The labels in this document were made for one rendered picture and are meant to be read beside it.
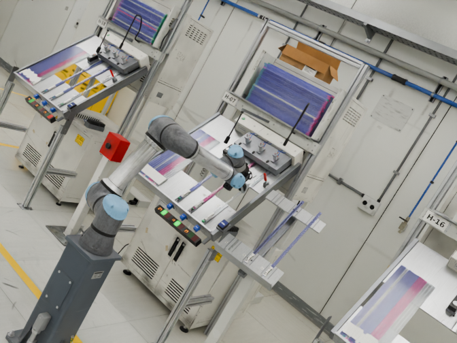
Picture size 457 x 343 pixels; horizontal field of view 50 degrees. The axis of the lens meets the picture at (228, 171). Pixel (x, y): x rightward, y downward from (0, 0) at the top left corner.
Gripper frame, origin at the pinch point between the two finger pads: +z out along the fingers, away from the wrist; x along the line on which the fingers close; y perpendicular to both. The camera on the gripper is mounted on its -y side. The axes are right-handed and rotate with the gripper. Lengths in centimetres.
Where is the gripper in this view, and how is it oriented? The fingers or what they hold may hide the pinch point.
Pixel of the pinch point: (241, 191)
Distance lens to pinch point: 275.1
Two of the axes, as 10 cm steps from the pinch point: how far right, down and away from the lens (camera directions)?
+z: 1.5, 6.0, 7.9
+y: 6.9, -6.3, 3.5
